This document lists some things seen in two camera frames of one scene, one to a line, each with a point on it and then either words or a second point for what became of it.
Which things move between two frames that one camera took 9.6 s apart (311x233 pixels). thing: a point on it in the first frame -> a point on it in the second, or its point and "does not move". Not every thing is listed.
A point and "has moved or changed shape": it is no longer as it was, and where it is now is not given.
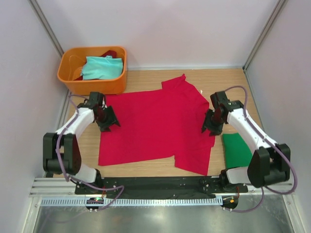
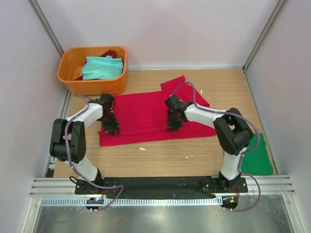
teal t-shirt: (102, 67) does not move
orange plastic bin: (74, 58) does not move
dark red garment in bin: (110, 53) does not move
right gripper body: (218, 122) -> (172, 122)
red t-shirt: (157, 126) has moved or changed shape
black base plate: (142, 187) does not move
